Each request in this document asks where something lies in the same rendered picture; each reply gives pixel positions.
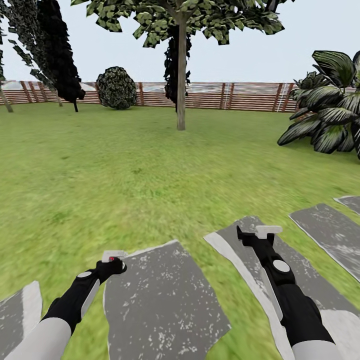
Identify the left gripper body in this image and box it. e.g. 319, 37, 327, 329
96, 259, 124, 278

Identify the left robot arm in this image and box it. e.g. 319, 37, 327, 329
4, 250, 127, 360

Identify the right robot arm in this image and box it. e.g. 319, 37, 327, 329
236, 225, 345, 360

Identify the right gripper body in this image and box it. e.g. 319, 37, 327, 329
242, 233, 274, 254

